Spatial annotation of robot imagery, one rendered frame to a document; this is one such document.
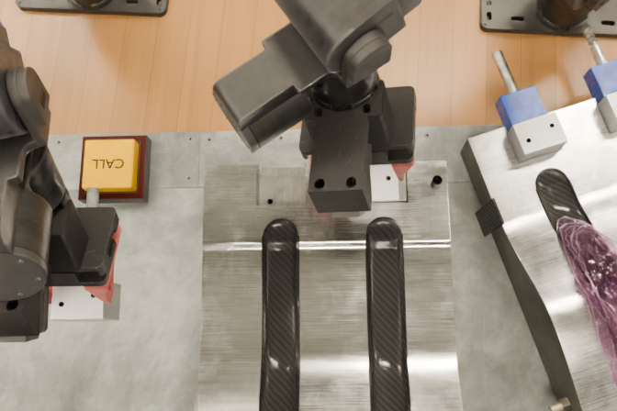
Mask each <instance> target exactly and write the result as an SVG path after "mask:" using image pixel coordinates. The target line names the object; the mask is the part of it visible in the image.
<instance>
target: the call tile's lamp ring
mask: <svg viewBox="0 0 617 411"><path fill-rule="evenodd" d="M95 139H135V140H136V141H140V167H139V183H138V192H137V193H118V194H99V199H136V198H143V192H144V174H145V158H146V140H147V136H111V137H83V147H82V159H81V171H80V182H79V194H78V200H85V199H86V195H87V194H85V193H84V189H83V188H82V182H83V170H84V147H85V141H86V140H95Z"/></svg>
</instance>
